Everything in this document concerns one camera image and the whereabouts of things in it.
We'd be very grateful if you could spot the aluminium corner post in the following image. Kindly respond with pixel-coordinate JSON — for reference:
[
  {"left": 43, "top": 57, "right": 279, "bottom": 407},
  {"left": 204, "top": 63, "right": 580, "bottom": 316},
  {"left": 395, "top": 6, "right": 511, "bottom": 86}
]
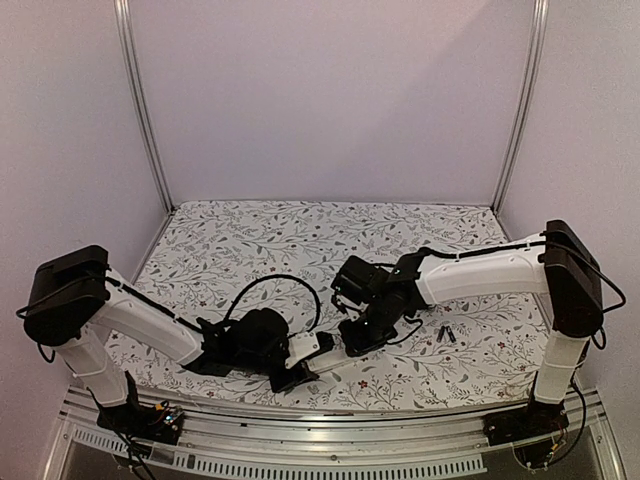
[
  {"left": 113, "top": 0, "right": 176, "bottom": 215},
  {"left": 491, "top": 0, "right": 549, "bottom": 216}
]

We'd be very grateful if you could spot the floral patterned table mat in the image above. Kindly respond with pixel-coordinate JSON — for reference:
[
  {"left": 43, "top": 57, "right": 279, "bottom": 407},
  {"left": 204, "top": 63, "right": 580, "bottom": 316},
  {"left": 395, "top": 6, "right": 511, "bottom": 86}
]
[{"left": 106, "top": 201, "right": 547, "bottom": 412}]

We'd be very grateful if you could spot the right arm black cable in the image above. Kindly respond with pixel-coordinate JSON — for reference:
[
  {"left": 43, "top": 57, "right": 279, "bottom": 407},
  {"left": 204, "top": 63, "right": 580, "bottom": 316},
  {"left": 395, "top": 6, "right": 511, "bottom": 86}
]
[{"left": 539, "top": 234, "right": 627, "bottom": 321}]

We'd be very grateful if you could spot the aluminium front frame rail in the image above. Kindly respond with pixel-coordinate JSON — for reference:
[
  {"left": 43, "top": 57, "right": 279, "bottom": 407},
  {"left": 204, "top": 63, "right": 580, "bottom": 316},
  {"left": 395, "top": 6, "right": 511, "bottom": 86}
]
[{"left": 43, "top": 387, "right": 630, "bottom": 479}]

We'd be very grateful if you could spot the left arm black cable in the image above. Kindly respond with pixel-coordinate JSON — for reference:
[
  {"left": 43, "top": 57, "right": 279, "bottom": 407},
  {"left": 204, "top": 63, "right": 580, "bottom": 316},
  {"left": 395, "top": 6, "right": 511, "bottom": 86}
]
[{"left": 222, "top": 273, "right": 322, "bottom": 334}]

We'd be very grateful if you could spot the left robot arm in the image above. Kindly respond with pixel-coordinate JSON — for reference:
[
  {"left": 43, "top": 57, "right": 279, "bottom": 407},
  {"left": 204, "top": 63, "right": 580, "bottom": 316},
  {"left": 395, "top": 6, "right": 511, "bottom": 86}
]
[{"left": 16, "top": 245, "right": 320, "bottom": 434}]

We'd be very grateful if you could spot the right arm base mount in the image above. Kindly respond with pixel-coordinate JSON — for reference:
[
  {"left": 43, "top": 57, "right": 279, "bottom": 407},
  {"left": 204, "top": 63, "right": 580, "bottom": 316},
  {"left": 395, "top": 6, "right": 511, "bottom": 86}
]
[{"left": 482, "top": 399, "right": 569, "bottom": 470}]

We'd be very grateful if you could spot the right aluminium corner post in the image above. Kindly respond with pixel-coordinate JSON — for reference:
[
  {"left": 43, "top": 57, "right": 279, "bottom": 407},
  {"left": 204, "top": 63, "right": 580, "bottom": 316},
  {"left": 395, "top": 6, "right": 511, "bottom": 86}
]
[{"left": 491, "top": 0, "right": 549, "bottom": 216}]

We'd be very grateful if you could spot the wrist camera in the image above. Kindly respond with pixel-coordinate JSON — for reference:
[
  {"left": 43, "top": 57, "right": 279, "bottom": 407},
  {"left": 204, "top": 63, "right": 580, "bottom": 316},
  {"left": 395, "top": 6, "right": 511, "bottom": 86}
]
[
  {"left": 331, "top": 256, "right": 389, "bottom": 313},
  {"left": 285, "top": 332, "right": 335, "bottom": 368}
]

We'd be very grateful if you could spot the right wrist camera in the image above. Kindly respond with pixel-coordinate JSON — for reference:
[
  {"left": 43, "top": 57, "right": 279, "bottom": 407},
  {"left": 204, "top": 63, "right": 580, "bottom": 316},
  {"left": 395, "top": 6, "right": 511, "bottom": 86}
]
[{"left": 331, "top": 256, "right": 389, "bottom": 313}]

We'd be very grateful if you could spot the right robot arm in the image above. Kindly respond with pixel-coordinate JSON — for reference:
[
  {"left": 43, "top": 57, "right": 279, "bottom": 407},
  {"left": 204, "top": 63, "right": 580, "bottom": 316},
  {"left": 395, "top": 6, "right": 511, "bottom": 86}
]
[{"left": 331, "top": 220, "right": 604, "bottom": 436}]

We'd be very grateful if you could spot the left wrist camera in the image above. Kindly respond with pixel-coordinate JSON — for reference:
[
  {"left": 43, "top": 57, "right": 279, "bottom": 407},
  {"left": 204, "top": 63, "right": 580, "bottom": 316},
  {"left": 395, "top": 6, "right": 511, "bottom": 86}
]
[{"left": 285, "top": 332, "right": 335, "bottom": 368}]

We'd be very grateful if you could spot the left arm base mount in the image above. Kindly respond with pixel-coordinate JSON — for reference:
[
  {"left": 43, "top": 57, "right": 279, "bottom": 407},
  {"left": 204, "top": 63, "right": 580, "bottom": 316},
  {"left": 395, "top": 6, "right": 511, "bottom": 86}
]
[{"left": 97, "top": 372, "right": 184, "bottom": 445}]

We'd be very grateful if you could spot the left aluminium corner post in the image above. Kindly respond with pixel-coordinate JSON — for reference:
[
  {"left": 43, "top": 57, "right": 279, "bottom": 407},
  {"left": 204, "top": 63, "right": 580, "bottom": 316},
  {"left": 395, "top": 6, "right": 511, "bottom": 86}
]
[{"left": 113, "top": 0, "right": 176, "bottom": 215}]

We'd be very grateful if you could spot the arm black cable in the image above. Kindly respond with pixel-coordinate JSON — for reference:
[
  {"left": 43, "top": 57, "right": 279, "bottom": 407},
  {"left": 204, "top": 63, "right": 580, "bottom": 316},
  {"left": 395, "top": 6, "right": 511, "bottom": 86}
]
[
  {"left": 539, "top": 234, "right": 627, "bottom": 321},
  {"left": 222, "top": 273, "right": 322, "bottom": 334}
]

